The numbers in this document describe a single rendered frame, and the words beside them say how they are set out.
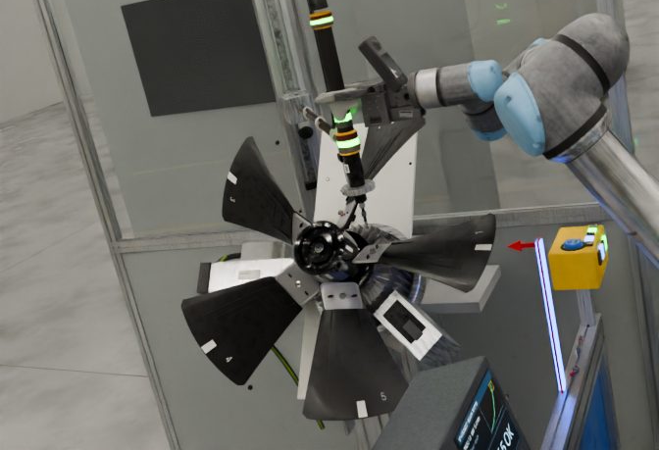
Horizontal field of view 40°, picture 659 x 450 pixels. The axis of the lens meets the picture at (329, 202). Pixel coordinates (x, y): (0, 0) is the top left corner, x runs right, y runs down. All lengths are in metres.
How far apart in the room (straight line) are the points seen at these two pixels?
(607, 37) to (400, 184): 0.90
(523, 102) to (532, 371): 1.50
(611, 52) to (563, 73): 0.08
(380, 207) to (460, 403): 1.09
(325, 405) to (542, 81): 0.79
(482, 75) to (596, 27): 0.33
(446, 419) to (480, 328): 1.61
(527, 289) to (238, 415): 1.17
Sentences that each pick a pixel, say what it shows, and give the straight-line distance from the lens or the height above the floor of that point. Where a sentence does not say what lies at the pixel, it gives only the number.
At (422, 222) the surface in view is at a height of 0.99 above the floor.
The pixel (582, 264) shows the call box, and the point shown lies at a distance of 2.02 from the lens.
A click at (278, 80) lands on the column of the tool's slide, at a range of 2.48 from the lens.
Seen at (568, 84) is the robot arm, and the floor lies 1.55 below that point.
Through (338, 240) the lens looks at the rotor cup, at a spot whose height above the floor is 1.23.
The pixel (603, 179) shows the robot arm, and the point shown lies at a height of 1.40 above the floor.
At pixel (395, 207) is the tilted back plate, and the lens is 2.15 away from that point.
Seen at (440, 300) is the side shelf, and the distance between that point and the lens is 2.41.
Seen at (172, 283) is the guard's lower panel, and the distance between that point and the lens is 3.11.
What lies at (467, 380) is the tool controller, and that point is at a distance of 1.19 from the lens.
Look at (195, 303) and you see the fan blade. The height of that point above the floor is 1.14.
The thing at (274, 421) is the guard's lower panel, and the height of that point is 0.31.
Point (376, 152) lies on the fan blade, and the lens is 1.96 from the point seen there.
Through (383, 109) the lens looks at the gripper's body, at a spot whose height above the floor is 1.49.
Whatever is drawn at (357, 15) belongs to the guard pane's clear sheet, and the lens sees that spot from 2.53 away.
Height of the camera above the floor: 1.82
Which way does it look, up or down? 16 degrees down
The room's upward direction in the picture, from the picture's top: 13 degrees counter-clockwise
